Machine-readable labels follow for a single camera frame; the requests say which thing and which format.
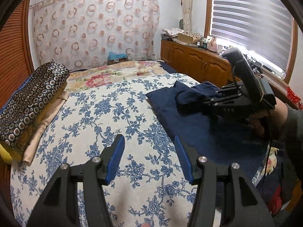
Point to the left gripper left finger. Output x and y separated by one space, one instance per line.
57 205

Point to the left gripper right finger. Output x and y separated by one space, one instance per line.
242 204

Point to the navy blue t-shirt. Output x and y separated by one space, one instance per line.
222 139

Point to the right hand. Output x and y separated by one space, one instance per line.
270 122

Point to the long wooden cabinet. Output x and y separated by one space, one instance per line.
201 65

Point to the beige folded cloth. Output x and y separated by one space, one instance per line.
43 121

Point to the yellow cushion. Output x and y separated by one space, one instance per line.
9 154

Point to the striped window blind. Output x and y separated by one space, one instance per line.
262 26

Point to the navy blue bed sheet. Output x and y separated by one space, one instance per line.
167 67

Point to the open cardboard box on cabinet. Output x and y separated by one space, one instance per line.
189 37

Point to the blue floral white quilt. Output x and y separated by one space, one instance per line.
149 186

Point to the dark circle-patterned pillow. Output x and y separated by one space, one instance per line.
29 100

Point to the beige side curtain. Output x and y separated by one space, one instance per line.
187 6

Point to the red floral cream blanket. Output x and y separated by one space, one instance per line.
110 74

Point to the cardboard box with blue items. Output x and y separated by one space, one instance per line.
114 58

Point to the brown wooden wardrobe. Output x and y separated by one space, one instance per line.
16 63

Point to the circle-patterned sheer curtain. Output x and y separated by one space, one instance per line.
81 34

